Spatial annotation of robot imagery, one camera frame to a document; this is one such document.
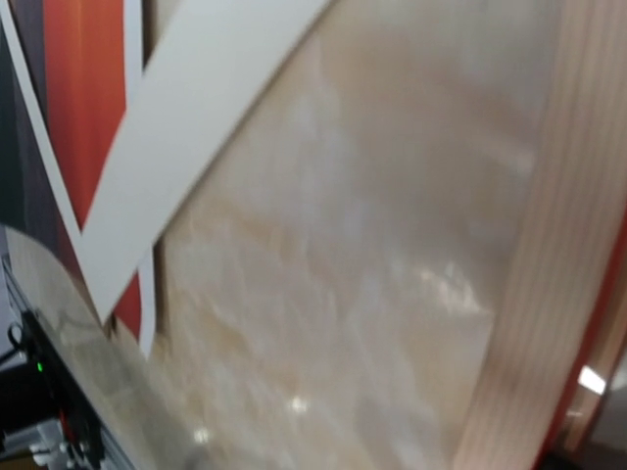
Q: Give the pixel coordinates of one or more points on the white mat board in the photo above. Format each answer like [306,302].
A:
[210,67]

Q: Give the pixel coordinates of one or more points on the red and dark photo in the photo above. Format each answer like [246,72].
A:
[69,70]

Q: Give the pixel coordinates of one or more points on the red and wood picture frame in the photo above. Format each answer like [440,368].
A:
[568,246]

